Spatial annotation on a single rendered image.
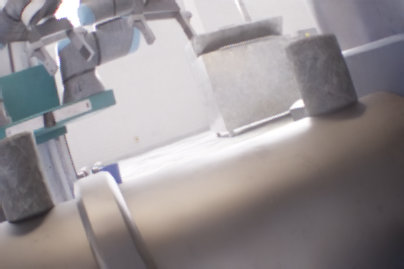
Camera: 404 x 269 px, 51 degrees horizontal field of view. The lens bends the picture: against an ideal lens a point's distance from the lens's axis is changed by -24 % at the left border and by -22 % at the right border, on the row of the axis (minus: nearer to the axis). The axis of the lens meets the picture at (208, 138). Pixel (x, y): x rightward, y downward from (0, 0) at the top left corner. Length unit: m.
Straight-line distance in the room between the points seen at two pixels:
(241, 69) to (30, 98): 6.71
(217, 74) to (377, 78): 7.99
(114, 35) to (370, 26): 1.28
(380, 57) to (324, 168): 0.07
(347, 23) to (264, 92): 7.66
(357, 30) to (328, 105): 0.50
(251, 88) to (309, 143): 8.12
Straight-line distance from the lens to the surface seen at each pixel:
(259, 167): 0.16
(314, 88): 0.18
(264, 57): 8.40
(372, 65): 0.21
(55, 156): 1.84
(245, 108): 8.24
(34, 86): 1.81
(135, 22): 1.34
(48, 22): 1.17
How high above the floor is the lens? 0.55
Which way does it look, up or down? 3 degrees down
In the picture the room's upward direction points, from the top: 18 degrees counter-clockwise
